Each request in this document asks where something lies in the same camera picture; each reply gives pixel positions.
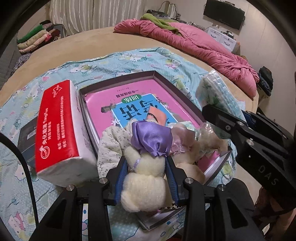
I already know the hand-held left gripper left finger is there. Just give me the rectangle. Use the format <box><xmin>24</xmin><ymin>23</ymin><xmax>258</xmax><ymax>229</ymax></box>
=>
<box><xmin>30</xmin><ymin>157</ymin><xmax>128</xmax><ymax>241</ymax></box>

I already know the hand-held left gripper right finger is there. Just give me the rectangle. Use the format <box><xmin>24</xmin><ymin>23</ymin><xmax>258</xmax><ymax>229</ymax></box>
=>
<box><xmin>165</xmin><ymin>156</ymin><xmax>264</xmax><ymax>241</ymax></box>

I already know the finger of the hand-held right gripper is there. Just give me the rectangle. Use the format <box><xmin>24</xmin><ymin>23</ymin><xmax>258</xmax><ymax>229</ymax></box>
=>
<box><xmin>240</xmin><ymin>110</ymin><xmax>290</xmax><ymax>139</ymax></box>
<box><xmin>202</xmin><ymin>104</ymin><xmax>256</xmax><ymax>149</ymax></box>

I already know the floral tissue pack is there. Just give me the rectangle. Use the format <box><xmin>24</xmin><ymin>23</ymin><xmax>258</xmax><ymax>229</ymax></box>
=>
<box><xmin>195</xmin><ymin>72</ymin><xmax>244</xmax><ymax>114</ymax></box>

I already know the cream plush toy purple bow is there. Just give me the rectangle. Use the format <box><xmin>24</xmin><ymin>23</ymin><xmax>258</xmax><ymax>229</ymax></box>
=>
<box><xmin>120</xmin><ymin>120</ymin><xmax>229</xmax><ymax>213</ymax></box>

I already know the brown shallow box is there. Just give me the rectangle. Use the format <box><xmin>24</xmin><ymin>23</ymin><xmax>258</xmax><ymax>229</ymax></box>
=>
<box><xmin>79</xmin><ymin>70</ymin><xmax>233</xmax><ymax>231</ymax></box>

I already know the person's right forearm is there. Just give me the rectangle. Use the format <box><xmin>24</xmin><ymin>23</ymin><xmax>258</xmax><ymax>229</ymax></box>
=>
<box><xmin>253</xmin><ymin>186</ymin><xmax>296</xmax><ymax>232</ymax></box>

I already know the black bag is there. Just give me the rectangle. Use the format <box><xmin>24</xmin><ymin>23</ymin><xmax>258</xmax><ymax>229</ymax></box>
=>
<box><xmin>256</xmin><ymin>66</ymin><xmax>275</xmax><ymax>97</ymax></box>

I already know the white floral cloth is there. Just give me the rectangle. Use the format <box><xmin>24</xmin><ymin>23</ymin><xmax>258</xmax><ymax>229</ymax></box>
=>
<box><xmin>97</xmin><ymin>125</ymin><xmax>131</xmax><ymax>178</ymax></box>

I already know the pink quilt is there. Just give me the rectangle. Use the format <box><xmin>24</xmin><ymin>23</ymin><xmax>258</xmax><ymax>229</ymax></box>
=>
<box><xmin>114</xmin><ymin>20</ymin><xmax>260</xmax><ymax>100</ymax></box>

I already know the red tissue pack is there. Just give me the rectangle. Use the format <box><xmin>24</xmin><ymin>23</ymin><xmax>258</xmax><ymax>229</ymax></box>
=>
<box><xmin>35</xmin><ymin>79</ymin><xmax>98</xmax><ymax>188</ymax></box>

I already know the white drawer cabinet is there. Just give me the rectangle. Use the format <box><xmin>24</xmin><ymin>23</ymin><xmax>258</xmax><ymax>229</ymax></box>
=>
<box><xmin>205</xmin><ymin>25</ymin><xmax>240</xmax><ymax>54</ymax></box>

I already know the pink book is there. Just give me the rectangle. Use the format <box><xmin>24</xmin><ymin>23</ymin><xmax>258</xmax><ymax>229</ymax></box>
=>
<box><xmin>84</xmin><ymin>77</ymin><xmax>223</xmax><ymax>176</ymax></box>

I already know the black box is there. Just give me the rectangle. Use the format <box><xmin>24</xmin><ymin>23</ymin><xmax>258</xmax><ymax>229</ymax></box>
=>
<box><xmin>17</xmin><ymin>115</ymin><xmax>45</xmax><ymax>168</ymax></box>

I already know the black monitor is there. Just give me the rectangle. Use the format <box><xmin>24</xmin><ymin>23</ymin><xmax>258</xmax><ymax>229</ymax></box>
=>
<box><xmin>203</xmin><ymin>0</ymin><xmax>245</xmax><ymax>30</ymax></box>

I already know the green garment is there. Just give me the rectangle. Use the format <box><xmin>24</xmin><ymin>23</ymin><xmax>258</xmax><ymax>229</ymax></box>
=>
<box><xmin>141</xmin><ymin>13</ymin><xmax>184</xmax><ymax>36</ymax></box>

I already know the cluttered side table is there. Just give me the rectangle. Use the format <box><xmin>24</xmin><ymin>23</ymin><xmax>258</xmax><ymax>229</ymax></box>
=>
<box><xmin>146</xmin><ymin>1</ymin><xmax>204</xmax><ymax>24</ymax></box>

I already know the light blue printed blanket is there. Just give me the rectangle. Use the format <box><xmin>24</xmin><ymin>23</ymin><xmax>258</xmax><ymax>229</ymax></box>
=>
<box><xmin>0</xmin><ymin>47</ymin><xmax>239</xmax><ymax>241</ymax></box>

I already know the tan bed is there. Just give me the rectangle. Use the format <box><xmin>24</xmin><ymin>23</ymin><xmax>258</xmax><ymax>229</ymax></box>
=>
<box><xmin>0</xmin><ymin>26</ymin><xmax>262</xmax><ymax>181</ymax></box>

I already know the white striped curtain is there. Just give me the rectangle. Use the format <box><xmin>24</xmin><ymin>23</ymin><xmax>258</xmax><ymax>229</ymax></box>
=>
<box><xmin>48</xmin><ymin>0</ymin><xmax>160</xmax><ymax>36</ymax></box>

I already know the dark floral cloth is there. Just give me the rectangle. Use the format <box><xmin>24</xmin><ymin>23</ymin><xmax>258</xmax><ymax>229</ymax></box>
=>
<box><xmin>10</xmin><ymin>53</ymin><xmax>31</xmax><ymax>72</ymax></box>

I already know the stack of folded clothes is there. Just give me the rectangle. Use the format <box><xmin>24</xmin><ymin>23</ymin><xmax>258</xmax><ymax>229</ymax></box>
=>
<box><xmin>16</xmin><ymin>20</ymin><xmax>62</xmax><ymax>54</ymax></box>

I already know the black cable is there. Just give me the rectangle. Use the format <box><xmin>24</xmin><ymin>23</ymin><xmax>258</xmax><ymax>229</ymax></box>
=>
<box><xmin>0</xmin><ymin>133</ymin><xmax>39</xmax><ymax>233</ymax></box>

